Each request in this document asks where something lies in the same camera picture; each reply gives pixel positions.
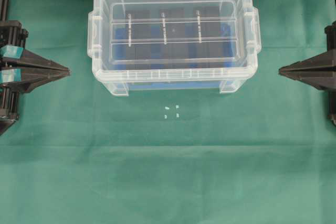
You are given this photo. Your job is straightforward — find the black rectangular case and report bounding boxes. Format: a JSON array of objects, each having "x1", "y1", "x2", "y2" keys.
[
  {"x1": 194, "y1": 6, "x2": 223, "y2": 68},
  {"x1": 124, "y1": 10, "x2": 151, "y2": 61},
  {"x1": 158, "y1": 8, "x2": 189, "y2": 69}
]

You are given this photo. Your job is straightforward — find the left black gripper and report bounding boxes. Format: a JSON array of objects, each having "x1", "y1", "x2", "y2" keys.
[{"x1": 1, "y1": 20, "x2": 70, "y2": 122}]

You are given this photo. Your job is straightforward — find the right black rectangular case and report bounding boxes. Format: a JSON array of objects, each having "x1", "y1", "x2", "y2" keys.
[{"x1": 194, "y1": 6, "x2": 223, "y2": 68}]

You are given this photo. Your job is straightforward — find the clear plastic box lid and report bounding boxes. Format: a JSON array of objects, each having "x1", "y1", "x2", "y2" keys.
[{"x1": 87, "y1": 0, "x2": 261, "y2": 82}]

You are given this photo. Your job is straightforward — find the blue foam insert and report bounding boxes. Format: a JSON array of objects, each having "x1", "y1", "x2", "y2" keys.
[{"x1": 104, "y1": 20, "x2": 237, "y2": 91}]

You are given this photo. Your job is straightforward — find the clear plastic storage box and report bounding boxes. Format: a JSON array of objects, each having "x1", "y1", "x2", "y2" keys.
[{"x1": 87, "y1": 6, "x2": 261, "y2": 97}]

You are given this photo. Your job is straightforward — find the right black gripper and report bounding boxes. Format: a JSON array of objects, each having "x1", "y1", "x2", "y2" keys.
[{"x1": 279, "y1": 21, "x2": 335, "y2": 126}]

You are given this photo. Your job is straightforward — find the left black rectangular case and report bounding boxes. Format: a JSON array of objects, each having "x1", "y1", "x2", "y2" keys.
[{"x1": 124, "y1": 10, "x2": 151, "y2": 61}]

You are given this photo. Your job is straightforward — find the middle black rectangular case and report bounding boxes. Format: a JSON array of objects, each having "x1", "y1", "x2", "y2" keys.
[{"x1": 158, "y1": 8, "x2": 189, "y2": 69}]

